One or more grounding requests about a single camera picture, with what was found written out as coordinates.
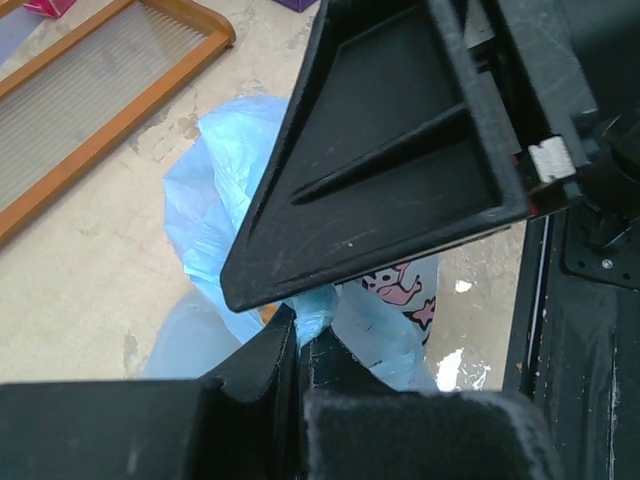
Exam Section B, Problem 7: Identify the purple box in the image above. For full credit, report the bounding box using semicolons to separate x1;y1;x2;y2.
274;0;317;13

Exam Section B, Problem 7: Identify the light blue plastic bag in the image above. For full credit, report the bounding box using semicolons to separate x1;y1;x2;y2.
142;96;438;391

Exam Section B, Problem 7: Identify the black base frame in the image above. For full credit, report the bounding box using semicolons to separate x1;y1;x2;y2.
503;206;639;479

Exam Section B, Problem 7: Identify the wooden orange shelf rack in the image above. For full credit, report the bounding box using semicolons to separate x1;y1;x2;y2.
1;1;236;243

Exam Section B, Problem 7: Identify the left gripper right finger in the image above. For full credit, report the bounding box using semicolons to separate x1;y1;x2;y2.
299;329;563;479

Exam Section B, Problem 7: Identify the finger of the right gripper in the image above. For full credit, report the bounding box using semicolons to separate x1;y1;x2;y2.
220;1;529;312

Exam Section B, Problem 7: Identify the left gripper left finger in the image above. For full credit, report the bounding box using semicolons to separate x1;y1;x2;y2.
1;306;296;479

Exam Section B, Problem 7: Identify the pink box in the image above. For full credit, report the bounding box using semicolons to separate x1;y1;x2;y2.
23;0;76;19

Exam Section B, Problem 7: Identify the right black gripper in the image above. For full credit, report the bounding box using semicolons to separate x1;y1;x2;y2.
454;1;639;220

